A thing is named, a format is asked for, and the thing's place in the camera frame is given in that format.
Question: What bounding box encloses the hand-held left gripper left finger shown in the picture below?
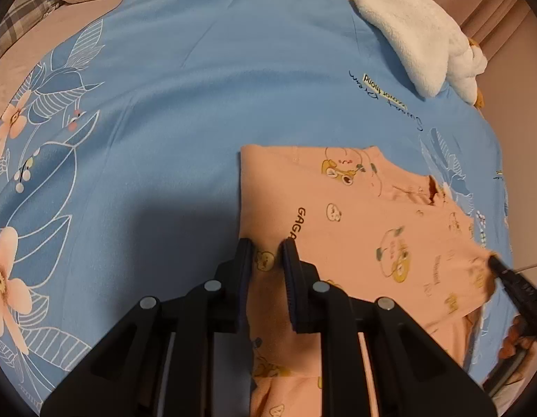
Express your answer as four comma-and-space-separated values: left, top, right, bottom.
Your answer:
40, 238, 257, 417

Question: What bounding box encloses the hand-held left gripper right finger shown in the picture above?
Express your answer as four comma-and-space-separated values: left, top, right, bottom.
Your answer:
280, 239, 497, 417

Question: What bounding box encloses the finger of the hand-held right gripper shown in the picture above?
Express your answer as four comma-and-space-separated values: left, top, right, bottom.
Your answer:
489, 255, 537, 343

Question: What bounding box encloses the pink bear print baby romper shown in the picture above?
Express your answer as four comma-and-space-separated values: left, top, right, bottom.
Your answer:
239, 143, 501, 417

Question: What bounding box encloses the blue floral blanket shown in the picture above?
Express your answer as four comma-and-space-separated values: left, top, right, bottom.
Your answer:
0, 0, 534, 417

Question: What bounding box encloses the white goose plush toy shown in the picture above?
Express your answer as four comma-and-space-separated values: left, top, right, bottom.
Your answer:
303, 0, 488, 107

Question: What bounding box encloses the pink curtain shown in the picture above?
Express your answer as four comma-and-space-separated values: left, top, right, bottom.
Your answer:
425, 0, 530, 62

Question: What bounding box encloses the grey plaid quilt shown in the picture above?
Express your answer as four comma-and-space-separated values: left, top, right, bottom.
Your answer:
0, 0, 63, 59

